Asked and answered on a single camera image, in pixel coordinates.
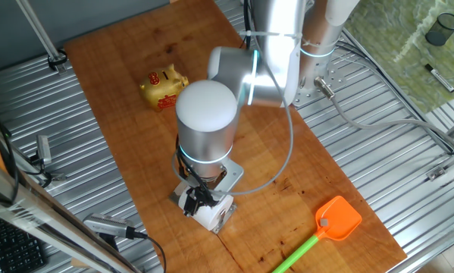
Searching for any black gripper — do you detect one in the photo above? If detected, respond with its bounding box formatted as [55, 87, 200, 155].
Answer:
[183, 177, 221, 218]

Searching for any metal roll holder shelf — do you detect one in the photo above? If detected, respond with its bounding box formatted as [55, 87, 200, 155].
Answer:
[168, 157, 245, 235]

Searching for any gold piggy bank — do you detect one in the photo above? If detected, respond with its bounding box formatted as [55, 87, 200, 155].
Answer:
[138, 63, 190, 113]

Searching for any plastic wrapped metal beam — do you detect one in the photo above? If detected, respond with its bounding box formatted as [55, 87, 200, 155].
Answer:
[0, 157, 140, 273]

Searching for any black clamp tool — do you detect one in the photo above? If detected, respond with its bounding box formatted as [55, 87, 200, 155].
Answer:
[36, 134, 52, 166]

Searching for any white zip tie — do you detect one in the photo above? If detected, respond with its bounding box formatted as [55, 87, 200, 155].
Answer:
[238, 30, 304, 41]

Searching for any black keyboard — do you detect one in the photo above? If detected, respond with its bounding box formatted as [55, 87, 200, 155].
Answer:
[0, 215, 48, 273]

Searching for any grey tripod pole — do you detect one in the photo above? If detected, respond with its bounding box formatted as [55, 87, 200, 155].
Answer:
[15, 0, 68, 75]

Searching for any black white marker pen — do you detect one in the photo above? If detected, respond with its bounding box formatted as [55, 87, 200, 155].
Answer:
[424, 63, 454, 94]

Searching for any black mesh pen cup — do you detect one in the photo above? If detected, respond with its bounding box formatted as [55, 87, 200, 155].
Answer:
[424, 11, 454, 48]

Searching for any black camera cable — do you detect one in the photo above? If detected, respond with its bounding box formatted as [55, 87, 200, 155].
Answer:
[133, 230, 168, 273]

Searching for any ribbed silver camera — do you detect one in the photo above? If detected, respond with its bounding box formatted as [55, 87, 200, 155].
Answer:
[83, 213, 137, 240]

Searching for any thin grey cable loop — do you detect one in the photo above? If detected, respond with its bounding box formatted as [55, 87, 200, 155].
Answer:
[171, 32, 295, 197]

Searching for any orange scoop green handle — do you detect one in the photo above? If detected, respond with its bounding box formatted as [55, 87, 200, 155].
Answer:
[271, 195, 363, 273]

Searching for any grey cable metal connector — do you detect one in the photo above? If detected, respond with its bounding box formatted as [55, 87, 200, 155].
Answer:
[313, 75, 454, 155]

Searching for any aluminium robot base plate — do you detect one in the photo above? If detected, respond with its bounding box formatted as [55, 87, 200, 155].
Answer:
[293, 56, 347, 109]

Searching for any small metal corner bracket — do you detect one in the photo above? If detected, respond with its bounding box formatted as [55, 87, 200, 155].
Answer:
[425, 165, 447, 182]

